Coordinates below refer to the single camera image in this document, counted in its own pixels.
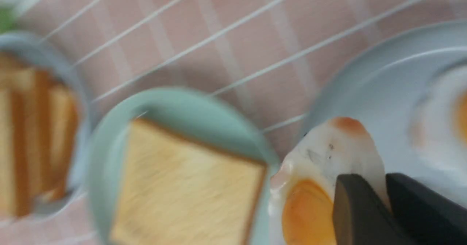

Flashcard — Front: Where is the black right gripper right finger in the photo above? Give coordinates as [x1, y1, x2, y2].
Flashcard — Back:
[386, 173, 467, 245]

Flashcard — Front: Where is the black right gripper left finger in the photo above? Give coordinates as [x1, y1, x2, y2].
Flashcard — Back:
[332, 175, 416, 245]

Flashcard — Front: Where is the fried egg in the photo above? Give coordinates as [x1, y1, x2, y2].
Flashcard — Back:
[268, 117, 391, 245]
[411, 62, 467, 185]

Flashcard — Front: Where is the toast slice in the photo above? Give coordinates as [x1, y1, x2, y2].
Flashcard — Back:
[109, 118, 266, 245]
[1, 53, 33, 218]
[15, 68, 52, 198]
[42, 84, 80, 203]

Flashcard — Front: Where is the grey blue egg plate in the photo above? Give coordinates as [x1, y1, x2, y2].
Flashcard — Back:
[301, 21, 466, 206]

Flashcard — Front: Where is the teal green centre plate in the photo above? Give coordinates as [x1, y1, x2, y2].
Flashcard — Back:
[86, 87, 281, 245]

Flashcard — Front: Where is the pink checkered tablecloth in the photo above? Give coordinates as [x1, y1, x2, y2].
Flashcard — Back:
[0, 0, 467, 245]

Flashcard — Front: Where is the light blue bread plate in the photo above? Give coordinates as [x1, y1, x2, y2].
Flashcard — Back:
[0, 31, 96, 221]

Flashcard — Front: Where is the green foam cube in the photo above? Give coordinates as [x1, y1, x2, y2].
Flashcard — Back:
[0, 4, 16, 34]

